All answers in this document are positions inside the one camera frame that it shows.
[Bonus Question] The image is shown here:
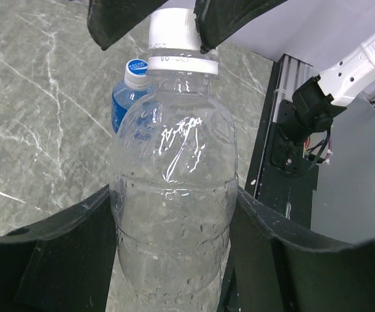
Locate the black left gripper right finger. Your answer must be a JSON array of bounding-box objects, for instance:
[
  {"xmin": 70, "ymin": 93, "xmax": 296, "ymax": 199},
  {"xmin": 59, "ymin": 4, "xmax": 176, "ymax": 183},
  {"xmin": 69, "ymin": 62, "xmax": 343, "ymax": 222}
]
[{"xmin": 218, "ymin": 189, "xmax": 375, "ymax": 311}]

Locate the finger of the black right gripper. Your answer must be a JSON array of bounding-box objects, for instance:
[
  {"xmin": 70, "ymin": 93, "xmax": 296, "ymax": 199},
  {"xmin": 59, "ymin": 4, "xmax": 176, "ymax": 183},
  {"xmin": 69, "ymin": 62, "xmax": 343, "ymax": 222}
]
[
  {"xmin": 194, "ymin": 0, "xmax": 286, "ymax": 54},
  {"xmin": 86, "ymin": 0, "xmax": 166, "ymax": 51}
]

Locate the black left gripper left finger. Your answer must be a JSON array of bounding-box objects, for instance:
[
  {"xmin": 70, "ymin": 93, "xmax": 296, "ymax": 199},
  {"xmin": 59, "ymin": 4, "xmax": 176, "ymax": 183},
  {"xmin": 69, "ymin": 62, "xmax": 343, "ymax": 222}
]
[{"xmin": 0, "ymin": 187, "xmax": 116, "ymax": 311}]

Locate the white clear bottle cap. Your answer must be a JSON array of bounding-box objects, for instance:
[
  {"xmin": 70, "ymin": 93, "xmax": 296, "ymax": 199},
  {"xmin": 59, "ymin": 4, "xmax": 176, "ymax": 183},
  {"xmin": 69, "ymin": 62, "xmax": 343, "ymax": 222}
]
[{"xmin": 148, "ymin": 8, "xmax": 201, "ymax": 51}]

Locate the blue label Pocari bottle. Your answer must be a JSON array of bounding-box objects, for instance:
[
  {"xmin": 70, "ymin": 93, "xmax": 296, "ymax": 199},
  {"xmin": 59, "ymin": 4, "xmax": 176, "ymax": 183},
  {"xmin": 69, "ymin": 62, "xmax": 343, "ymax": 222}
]
[{"xmin": 111, "ymin": 58, "xmax": 152, "ymax": 133}]

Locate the clear plastic bottle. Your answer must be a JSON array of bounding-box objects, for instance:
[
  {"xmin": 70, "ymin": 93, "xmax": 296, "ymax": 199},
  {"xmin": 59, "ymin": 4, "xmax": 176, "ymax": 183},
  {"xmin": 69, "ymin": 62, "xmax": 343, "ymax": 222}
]
[{"xmin": 109, "ymin": 49, "xmax": 239, "ymax": 311}]

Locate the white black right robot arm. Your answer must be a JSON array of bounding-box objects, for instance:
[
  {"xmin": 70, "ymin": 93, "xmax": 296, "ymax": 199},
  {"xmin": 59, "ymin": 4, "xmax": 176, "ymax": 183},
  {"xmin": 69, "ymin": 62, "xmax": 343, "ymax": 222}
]
[{"xmin": 87, "ymin": 1, "xmax": 375, "ymax": 141}]

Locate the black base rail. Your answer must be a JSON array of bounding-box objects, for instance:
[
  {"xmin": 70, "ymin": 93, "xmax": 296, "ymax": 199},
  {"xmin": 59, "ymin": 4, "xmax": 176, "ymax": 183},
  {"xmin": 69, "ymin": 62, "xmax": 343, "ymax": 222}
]
[{"xmin": 245, "ymin": 55, "xmax": 318, "ymax": 228}]

